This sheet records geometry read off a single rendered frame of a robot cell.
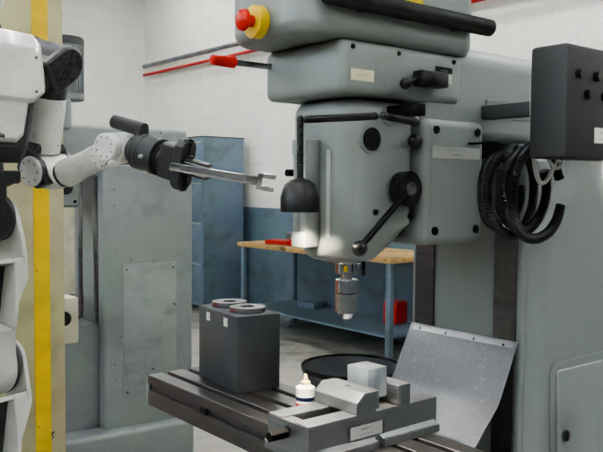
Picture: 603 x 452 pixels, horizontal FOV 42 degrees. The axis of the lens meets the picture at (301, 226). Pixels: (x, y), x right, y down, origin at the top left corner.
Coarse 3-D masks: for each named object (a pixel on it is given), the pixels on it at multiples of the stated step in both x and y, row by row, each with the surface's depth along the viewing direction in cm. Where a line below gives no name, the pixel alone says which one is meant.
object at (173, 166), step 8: (176, 168) 177; (184, 168) 177; (192, 168) 177; (200, 168) 177; (208, 176) 178; (216, 176) 178; (224, 176) 178; (232, 176) 178; (240, 176) 178; (248, 176) 178; (264, 176) 178; (272, 176) 178; (256, 184) 178
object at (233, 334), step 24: (216, 312) 194; (240, 312) 189; (264, 312) 192; (216, 336) 195; (240, 336) 186; (264, 336) 189; (216, 360) 195; (240, 360) 186; (264, 360) 189; (240, 384) 186; (264, 384) 190
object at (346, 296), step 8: (336, 288) 158; (344, 288) 157; (352, 288) 158; (336, 296) 158; (344, 296) 157; (352, 296) 158; (336, 304) 159; (344, 304) 158; (352, 304) 158; (336, 312) 159; (344, 312) 158; (352, 312) 158
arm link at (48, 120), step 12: (36, 108) 195; (48, 108) 195; (60, 108) 197; (36, 120) 196; (48, 120) 196; (60, 120) 199; (36, 132) 196; (48, 132) 197; (60, 132) 200; (36, 144) 197; (48, 144) 198; (60, 144) 202; (24, 156) 197; (24, 168) 197; (36, 168) 195; (24, 180) 197; (36, 180) 195
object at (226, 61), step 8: (216, 56) 148; (224, 56) 149; (232, 56) 151; (216, 64) 149; (224, 64) 150; (232, 64) 150; (240, 64) 152; (248, 64) 153; (256, 64) 154; (264, 64) 156
